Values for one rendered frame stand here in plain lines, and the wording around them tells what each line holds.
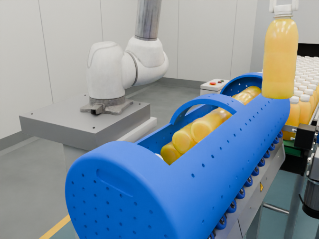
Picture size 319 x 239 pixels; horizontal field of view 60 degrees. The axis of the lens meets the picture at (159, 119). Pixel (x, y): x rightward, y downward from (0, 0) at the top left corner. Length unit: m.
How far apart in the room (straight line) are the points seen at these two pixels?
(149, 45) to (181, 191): 0.84
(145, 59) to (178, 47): 4.82
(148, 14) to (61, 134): 0.59
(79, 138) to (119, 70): 0.32
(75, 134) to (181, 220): 0.66
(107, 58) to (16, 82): 2.55
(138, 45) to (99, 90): 0.25
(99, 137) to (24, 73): 2.73
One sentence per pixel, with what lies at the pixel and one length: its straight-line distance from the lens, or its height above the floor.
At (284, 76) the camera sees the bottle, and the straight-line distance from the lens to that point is 0.68.
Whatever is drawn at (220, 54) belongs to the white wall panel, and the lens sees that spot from 5.73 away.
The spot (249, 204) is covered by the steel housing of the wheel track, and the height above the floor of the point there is 0.89.
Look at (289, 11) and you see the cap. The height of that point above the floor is 1.46.
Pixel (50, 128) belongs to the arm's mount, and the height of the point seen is 1.05.
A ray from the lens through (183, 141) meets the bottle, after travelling 0.79.
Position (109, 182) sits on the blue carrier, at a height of 1.18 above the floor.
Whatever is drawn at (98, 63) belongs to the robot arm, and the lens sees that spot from 1.12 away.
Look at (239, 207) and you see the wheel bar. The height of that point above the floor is 0.92.
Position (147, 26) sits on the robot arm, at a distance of 1.21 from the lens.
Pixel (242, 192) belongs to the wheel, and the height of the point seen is 0.96.
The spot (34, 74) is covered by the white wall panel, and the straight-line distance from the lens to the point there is 3.74.
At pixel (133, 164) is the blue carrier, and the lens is 0.45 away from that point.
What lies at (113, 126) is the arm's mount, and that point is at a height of 1.06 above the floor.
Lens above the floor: 1.45
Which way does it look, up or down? 21 degrees down
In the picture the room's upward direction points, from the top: straight up
